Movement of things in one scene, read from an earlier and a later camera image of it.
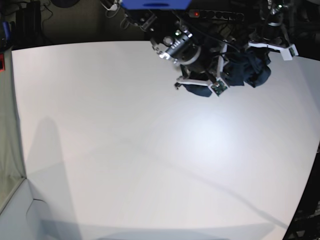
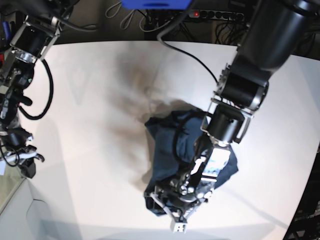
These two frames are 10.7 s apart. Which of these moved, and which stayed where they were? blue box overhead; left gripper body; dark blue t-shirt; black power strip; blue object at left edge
Moved: left gripper body; dark blue t-shirt
Stayed: black power strip; blue box overhead; blue object at left edge
